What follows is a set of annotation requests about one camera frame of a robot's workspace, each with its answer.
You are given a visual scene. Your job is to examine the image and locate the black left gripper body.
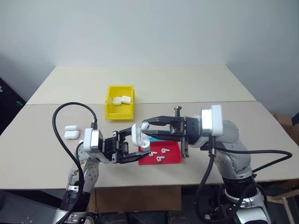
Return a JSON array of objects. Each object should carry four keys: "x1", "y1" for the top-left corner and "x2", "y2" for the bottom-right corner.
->
[{"x1": 102, "y1": 131, "x2": 129, "y2": 164}]

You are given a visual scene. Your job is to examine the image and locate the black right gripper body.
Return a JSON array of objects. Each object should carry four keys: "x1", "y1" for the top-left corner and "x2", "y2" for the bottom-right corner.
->
[{"x1": 170, "y1": 105, "x2": 203, "y2": 159}]

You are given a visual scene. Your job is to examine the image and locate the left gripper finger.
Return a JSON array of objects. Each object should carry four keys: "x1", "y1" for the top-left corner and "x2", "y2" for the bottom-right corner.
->
[
  {"x1": 119, "y1": 126, "x2": 134, "y2": 139},
  {"x1": 118, "y1": 151, "x2": 151, "y2": 164}
]

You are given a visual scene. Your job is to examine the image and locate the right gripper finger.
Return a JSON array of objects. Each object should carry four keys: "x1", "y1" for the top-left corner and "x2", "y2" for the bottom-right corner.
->
[
  {"x1": 142, "y1": 130, "x2": 182, "y2": 142},
  {"x1": 142, "y1": 115, "x2": 182, "y2": 127}
]

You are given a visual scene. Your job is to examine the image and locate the yellow plastic bin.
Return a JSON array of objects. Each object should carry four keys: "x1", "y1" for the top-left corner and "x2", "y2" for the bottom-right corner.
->
[{"x1": 104, "y1": 85, "x2": 136, "y2": 121}]

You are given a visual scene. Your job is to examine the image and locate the red plastic tray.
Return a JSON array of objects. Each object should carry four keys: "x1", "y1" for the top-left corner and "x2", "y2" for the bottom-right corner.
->
[{"x1": 138, "y1": 140, "x2": 183, "y2": 166}]

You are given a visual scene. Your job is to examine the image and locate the dark rounded shape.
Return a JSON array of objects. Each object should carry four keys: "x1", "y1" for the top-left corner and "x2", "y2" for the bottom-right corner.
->
[
  {"x1": 166, "y1": 209, "x2": 188, "y2": 224},
  {"x1": 109, "y1": 210, "x2": 128, "y2": 224}
]

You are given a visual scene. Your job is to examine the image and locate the brown cardboard box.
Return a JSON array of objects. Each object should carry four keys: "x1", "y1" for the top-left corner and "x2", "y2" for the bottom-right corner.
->
[{"x1": 270, "y1": 112, "x2": 299, "y2": 150}]

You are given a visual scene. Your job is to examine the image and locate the black box with green marks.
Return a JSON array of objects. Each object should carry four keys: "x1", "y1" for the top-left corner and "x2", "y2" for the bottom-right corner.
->
[{"x1": 0, "y1": 77, "x2": 27, "y2": 136}]

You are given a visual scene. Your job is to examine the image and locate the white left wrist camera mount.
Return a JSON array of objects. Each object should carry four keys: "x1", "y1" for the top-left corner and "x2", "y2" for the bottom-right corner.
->
[{"x1": 82, "y1": 127, "x2": 104, "y2": 155}]

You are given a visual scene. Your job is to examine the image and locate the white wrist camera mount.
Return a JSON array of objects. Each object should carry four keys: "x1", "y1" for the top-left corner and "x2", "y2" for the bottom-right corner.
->
[
  {"x1": 82, "y1": 127, "x2": 104, "y2": 155},
  {"x1": 200, "y1": 105, "x2": 224, "y2": 137}
]

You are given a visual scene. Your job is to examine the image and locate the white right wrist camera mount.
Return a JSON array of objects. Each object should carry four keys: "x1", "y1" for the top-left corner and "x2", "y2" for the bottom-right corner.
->
[{"x1": 200, "y1": 105, "x2": 224, "y2": 137}]

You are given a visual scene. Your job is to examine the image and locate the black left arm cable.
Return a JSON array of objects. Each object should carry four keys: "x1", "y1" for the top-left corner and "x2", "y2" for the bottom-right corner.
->
[{"x1": 52, "y1": 102, "x2": 98, "y2": 224}]

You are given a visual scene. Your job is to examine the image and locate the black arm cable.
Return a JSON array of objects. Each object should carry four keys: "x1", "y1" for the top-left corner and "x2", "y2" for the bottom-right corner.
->
[
  {"x1": 52, "y1": 102, "x2": 98, "y2": 224},
  {"x1": 194, "y1": 135, "x2": 293, "y2": 221}
]

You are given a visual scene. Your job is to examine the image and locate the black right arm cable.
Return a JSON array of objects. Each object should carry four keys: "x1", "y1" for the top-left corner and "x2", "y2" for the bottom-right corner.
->
[{"x1": 194, "y1": 135, "x2": 293, "y2": 221}]

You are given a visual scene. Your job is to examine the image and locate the light wooden frame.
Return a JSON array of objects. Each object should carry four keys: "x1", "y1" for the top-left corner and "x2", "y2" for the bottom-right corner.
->
[{"x1": 266, "y1": 181, "x2": 299, "y2": 224}]

